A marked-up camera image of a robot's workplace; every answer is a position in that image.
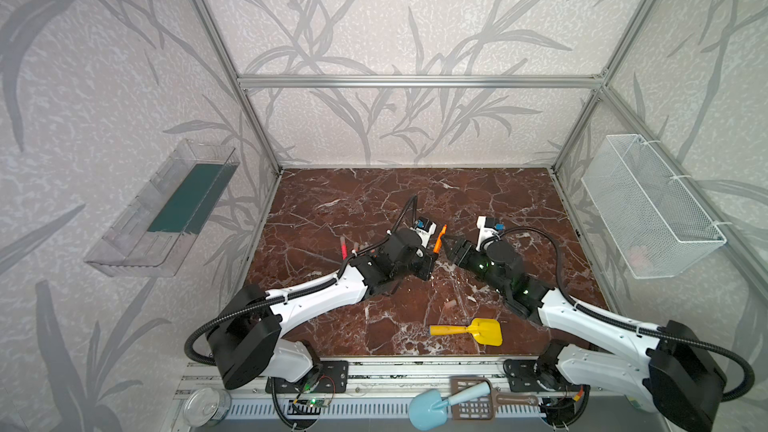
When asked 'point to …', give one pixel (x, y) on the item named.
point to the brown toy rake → (484, 407)
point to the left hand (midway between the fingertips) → (440, 248)
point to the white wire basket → (654, 222)
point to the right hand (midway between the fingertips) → (446, 231)
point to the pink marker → (344, 248)
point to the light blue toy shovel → (427, 409)
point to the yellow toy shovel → (485, 329)
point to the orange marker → (438, 244)
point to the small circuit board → (306, 407)
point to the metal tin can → (206, 406)
